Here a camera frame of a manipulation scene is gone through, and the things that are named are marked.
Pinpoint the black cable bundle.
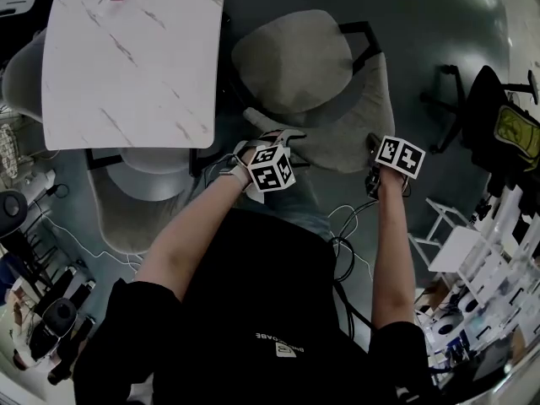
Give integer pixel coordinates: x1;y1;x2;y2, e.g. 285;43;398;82
331;202;375;341

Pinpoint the white power strip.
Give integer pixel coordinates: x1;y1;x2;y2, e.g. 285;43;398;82
19;170;57;195

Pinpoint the person's right forearm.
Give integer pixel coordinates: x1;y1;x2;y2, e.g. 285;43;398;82
370;170;418;329

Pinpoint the white round device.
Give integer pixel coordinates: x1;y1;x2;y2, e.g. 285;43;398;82
434;316;463;338
456;293;480;314

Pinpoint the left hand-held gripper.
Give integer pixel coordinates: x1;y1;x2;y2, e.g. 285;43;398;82
247;127;305;205

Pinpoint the white wire fan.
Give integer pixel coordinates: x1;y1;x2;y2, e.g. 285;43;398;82
0;121;19;181

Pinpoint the white metal frame table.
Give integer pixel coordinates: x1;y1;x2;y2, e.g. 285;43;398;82
408;197;480;274

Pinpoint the person's left hand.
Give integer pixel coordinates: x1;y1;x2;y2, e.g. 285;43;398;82
229;140;257;192

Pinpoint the black lens device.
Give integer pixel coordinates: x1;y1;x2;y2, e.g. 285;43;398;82
40;296;80;338

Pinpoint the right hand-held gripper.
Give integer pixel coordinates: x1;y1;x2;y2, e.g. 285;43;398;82
364;132;427;198

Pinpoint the black round device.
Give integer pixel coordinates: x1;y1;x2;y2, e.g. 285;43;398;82
0;189;29;240

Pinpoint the white marble table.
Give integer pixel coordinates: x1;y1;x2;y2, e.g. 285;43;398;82
40;0;228;151

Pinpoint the white storage shelving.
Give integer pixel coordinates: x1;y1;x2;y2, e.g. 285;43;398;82
429;182;540;356

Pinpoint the person's black shirt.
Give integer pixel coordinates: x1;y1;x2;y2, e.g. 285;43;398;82
73;208;436;405

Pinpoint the thin white cable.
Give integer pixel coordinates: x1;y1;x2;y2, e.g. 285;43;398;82
40;214;145;274

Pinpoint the person's grey jeans leg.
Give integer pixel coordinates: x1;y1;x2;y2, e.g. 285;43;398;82
261;175;335;240

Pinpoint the person's white shoe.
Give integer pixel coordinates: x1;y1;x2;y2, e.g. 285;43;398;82
243;106;276;135

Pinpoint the person's left forearm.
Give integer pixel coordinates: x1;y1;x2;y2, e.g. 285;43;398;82
134;177;251;302

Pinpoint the grey chair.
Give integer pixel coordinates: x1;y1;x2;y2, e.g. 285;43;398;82
1;29;48;125
230;8;397;175
85;147;200;256

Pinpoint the yellow green backpack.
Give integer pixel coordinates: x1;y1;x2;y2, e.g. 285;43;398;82
492;103;540;173

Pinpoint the black mesh office chair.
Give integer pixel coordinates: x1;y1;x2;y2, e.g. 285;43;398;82
420;63;540;187

